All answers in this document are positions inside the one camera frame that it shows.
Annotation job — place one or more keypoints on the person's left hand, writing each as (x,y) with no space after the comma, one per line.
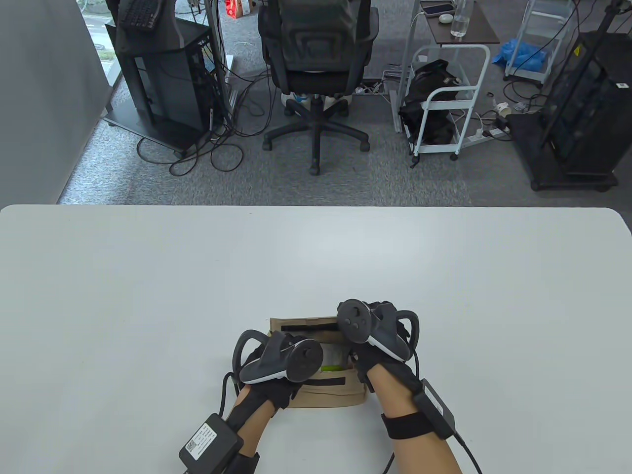
(274,395)

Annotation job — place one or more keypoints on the person's right hand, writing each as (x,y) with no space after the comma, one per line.
(380,363)

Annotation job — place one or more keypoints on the green capped white twist pen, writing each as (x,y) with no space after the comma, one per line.
(331,368)

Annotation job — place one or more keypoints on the beige fabric pencil pouch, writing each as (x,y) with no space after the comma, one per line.
(326,395)

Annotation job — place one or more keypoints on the person's left forearm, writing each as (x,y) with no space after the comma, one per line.
(252,429)

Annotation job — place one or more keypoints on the person's right forearm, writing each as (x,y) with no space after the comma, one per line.
(419,454)

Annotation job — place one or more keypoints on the black VR controller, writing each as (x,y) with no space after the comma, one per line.
(355,321)
(296,360)

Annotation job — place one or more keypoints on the black wrist sensor box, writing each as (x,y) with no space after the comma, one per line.
(437,407)
(210,442)

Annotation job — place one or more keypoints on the white power strip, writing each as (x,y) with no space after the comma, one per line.
(476,136)
(368,90)

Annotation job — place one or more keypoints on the white and blue plastic bag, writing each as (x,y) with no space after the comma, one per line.
(296,98)

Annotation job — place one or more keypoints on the white metal trolley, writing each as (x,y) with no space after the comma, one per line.
(452,91)

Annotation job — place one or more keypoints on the white paper cup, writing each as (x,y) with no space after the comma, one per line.
(502,108)

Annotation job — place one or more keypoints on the black bag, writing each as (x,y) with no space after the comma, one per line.
(434,74)

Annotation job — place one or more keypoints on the black office chair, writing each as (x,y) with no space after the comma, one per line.
(316,44)

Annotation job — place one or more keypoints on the white rolling cart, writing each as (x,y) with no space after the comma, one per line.
(531,74)

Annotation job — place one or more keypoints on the black computer cart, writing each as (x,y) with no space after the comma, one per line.
(163,84)

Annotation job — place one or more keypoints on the black equipment rack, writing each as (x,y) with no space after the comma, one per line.
(587,98)

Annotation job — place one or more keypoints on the brown side table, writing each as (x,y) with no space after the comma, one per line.
(474,32)

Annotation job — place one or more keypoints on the clear water bottle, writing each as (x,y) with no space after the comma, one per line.
(459,24)

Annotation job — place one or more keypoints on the white computer mouse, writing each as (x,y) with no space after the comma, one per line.
(446,18)

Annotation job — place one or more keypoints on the smartphone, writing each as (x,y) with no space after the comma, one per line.
(437,8)

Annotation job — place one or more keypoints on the glass window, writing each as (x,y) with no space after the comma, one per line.
(101,44)

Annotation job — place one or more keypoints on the black keyboard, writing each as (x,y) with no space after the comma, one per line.
(138,15)

